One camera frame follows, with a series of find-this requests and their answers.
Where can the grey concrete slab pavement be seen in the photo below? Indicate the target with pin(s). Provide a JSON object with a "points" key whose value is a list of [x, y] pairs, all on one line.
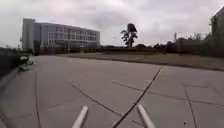
{"points": [[100, 80]]}

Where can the tall dark tree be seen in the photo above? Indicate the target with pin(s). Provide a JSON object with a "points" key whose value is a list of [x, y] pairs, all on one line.
{"points": [[129, 34]]}

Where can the row of dark bushes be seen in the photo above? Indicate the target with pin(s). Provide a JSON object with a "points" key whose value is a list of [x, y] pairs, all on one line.
{"points": [[160, 47]]}

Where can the large grey glass-fronted building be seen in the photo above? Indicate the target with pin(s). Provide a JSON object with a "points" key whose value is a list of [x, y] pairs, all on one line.
{"points": [[63, 35]]}

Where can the dry grass strip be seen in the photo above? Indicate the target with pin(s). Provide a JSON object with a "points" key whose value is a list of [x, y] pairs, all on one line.
{"points": [[173, 60]]}

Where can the robot's own part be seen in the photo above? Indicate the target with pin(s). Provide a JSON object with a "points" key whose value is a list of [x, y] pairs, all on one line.
{"points": [[146, 116], [80, 117]]}

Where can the dark hedge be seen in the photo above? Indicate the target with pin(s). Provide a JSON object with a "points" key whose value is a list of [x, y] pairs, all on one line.
{"points": [[8, 61]]}

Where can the dark building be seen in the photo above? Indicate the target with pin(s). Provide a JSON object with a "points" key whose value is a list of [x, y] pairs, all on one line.
{"points": [[218, 25]]}

